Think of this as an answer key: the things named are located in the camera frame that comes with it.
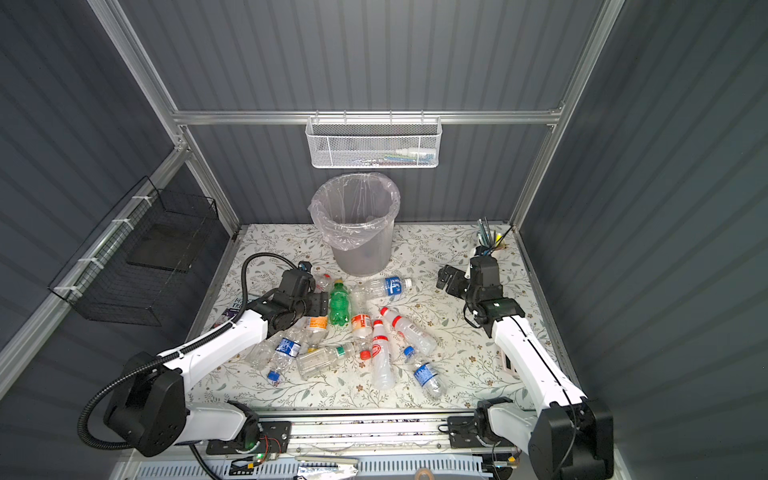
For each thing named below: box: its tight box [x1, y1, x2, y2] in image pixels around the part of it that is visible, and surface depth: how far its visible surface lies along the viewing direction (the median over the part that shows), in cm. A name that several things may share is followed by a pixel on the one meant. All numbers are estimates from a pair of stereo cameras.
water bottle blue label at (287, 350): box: [268, 329, 303, 387], surface depth 86 cm
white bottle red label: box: [371, 319, 396, 391], surface depth 84 cm
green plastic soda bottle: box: [329, 279, 350, 326], surface depth 95 cm
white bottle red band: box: [380, 307, 437, 355], surface depth 88 cm
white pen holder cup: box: [477, 230, 507, 256], surface depth 106 cm
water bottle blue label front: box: [404, 346, 447, 399], surface depth 81 cm
